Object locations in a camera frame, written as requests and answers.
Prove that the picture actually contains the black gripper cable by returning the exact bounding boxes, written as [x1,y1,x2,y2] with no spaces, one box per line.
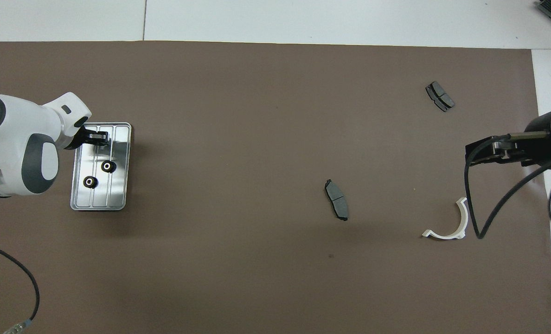
[463,133,551,240]
[0,240,41,334]

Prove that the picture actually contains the white curved plastic bracket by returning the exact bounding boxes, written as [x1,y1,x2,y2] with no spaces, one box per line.
[422,197,469,240]

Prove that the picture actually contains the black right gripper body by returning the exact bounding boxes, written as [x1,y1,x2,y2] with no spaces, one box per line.
[489,135,534,164]

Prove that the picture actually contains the silver metal tray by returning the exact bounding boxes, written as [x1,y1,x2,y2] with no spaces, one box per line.
[70,122,132,212]

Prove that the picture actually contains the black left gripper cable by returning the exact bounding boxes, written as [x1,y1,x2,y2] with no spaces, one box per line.
[0,240,41,334]

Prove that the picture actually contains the single grey brake pad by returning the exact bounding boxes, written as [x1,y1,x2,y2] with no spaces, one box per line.
[325,179,349,222]

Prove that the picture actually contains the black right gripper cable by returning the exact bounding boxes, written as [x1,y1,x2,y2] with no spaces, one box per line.
[463,133,551,240]

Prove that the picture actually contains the brown table mat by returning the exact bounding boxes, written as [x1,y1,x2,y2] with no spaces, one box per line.
[0,41,551,334]

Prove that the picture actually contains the stacked grey brake pads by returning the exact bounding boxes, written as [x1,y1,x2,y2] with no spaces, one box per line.
[425,81,455,113]

